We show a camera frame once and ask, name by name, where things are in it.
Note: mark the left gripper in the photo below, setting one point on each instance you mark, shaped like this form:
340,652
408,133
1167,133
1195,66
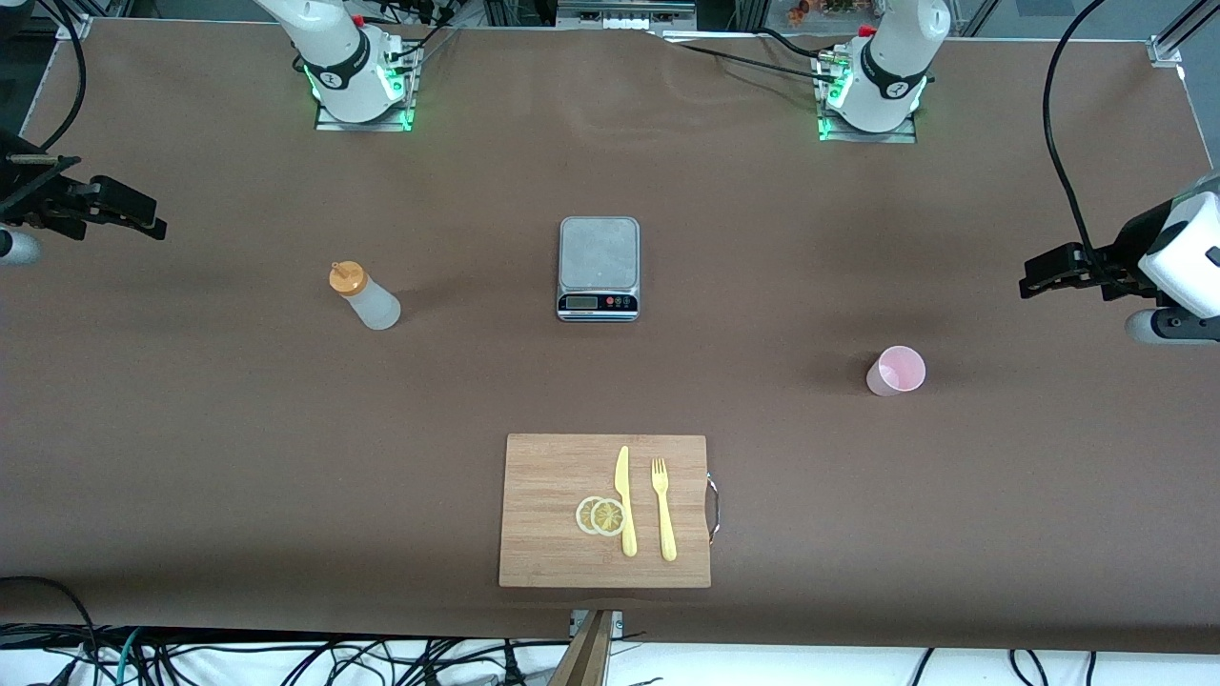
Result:
1121,255

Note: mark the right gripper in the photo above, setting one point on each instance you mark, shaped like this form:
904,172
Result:
27,198

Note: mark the pink plastic cup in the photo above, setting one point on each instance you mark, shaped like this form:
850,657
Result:
896,372

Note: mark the translucent orange-capped sauce bottle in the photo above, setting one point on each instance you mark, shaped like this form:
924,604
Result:
372,303

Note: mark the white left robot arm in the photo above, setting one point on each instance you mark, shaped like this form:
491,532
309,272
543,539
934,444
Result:
891,67

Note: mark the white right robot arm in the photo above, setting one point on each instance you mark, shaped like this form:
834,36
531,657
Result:
334,48

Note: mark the silver digital kitchen scale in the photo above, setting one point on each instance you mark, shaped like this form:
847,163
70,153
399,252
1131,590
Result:
598,252

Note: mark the yellow plastic fork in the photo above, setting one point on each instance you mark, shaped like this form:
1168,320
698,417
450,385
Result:
664,514

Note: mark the yellow plastic knife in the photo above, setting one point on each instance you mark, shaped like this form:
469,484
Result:
625,495

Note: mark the white power strip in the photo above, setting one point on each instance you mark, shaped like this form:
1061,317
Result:
629,26

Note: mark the wooden cutting board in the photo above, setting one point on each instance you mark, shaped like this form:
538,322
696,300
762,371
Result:
543,495

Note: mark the yellow lemon slice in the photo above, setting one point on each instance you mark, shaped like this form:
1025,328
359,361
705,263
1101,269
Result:
582,515
608,517

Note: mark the aluminium corner bracket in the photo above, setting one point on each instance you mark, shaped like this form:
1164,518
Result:
1165,50
74,27

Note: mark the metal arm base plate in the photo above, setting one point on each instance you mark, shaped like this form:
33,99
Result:
329,122
905,136

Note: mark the metal table edge bracket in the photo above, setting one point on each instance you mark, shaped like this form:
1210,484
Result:
615,624

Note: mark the wooden post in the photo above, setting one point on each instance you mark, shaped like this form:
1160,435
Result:
591,657

